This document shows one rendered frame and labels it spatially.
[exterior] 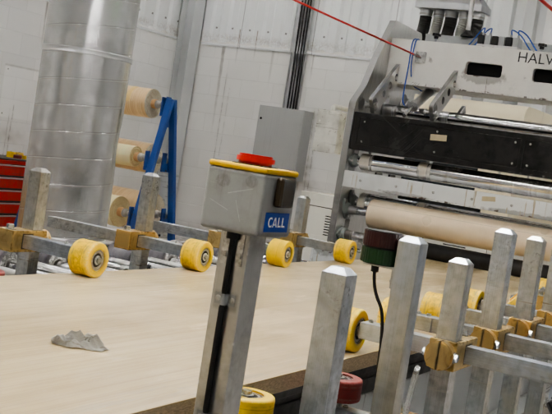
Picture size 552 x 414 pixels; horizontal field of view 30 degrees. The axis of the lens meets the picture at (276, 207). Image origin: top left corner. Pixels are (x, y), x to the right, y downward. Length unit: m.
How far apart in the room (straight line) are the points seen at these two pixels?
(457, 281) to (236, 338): 0.76
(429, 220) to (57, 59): 2.27
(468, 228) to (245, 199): 3.17
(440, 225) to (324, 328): 2.93
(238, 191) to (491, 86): 3.49
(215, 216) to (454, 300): 0.79
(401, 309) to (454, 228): 2.67
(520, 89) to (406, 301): 2.98
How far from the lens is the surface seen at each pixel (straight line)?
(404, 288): 1.52
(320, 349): 1.31
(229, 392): 1.08
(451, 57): 4.55
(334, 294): 1.29
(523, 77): 4.45
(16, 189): 9.94
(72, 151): 5.47
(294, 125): 11.66
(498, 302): 2.00
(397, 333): 1.53
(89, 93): 5.48
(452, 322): 1.77
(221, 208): 1.04
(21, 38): 10.83
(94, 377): 1.43
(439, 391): 1.79
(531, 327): 2.24
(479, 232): 4.16
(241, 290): 1.05
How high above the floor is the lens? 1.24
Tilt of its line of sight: 3 degrees down
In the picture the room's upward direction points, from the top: 9 degrees clockwise
